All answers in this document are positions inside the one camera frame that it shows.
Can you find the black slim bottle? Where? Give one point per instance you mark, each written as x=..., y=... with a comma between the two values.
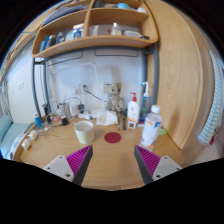
x=45, y=110

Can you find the teal bed mattress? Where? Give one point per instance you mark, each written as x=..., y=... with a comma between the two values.
x=10, y=133

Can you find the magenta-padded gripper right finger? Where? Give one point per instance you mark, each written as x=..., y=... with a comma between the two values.
x=148, y=160

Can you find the black power adapter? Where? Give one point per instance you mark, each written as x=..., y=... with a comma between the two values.
x=65, y=121

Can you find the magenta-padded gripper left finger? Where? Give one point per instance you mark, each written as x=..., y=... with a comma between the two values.
x=78, y=160

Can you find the small blue bottle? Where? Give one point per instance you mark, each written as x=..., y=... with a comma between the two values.
x=38, y=120

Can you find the striped hanging towel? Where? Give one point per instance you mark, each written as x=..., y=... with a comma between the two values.
x=213, y=106

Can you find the wooden shelf unit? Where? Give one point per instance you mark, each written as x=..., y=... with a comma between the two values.
x=100, y=41

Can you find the white red-pump lotion bottle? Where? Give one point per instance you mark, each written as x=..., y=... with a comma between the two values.
x=133, y=111

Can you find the white power strip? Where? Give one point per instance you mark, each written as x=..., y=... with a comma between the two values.
x=85, y=116

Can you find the flat round red coaster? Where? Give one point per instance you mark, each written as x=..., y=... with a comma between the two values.
x=112, y=137

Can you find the white paper bag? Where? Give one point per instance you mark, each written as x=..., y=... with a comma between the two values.
x=106, y=118

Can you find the clear plastic drink bottle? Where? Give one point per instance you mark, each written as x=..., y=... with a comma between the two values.
x=150, y=128

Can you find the wooden tree figurine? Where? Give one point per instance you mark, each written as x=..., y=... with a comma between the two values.
x=116, y=100

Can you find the grey metal shelf frame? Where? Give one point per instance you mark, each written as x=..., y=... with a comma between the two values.
x=156, y=76

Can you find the cream paper cup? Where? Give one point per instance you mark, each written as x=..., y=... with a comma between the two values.
x=84, y=132

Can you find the blue squeeze bottle white nozzle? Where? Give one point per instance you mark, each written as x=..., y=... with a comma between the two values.
x=145, y=101

